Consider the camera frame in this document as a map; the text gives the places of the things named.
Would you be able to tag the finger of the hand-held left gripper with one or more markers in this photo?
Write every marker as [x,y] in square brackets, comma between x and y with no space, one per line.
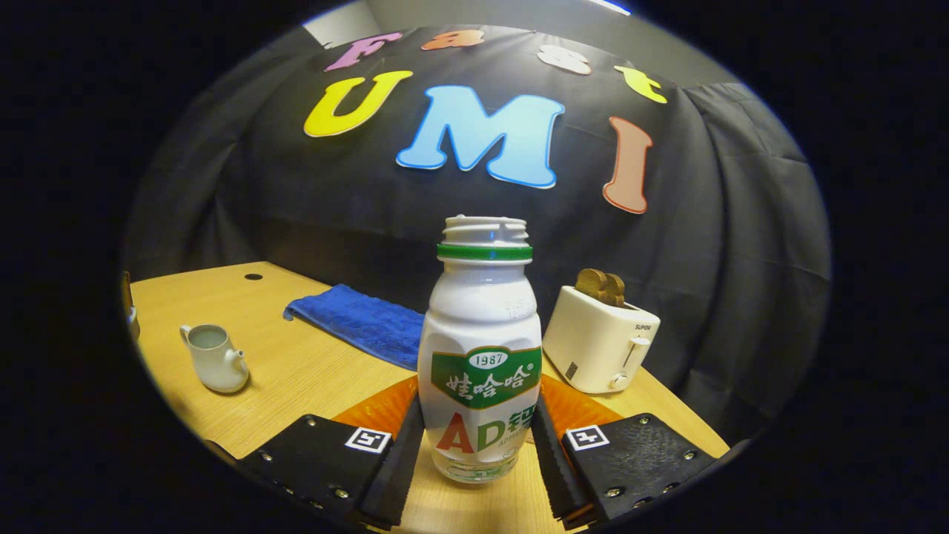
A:
[127,291]

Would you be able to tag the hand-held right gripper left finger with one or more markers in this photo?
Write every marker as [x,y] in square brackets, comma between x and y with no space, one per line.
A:
[326,460]

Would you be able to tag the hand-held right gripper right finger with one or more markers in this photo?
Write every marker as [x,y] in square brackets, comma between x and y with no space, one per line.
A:
[630,460]

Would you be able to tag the white ceramic teacup with spout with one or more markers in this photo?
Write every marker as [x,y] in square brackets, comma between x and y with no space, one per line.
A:
[219,367]

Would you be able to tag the white green-label water bottle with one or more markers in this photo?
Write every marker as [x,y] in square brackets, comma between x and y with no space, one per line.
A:
[478,326]

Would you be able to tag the white toaster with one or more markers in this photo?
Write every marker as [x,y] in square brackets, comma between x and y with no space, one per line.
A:
[593,348]

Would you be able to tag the blue folded towel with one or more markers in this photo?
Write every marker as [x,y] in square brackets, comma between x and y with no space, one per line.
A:
[363,322]

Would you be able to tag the brown bread slice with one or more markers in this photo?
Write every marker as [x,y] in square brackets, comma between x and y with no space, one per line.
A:
[615,291]
[589,284]

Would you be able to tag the black backdrop cloth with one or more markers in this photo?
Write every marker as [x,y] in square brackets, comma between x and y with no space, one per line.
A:
[296,208]

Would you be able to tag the ceiling light panel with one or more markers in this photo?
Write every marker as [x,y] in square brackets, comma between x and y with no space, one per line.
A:
[609,6]

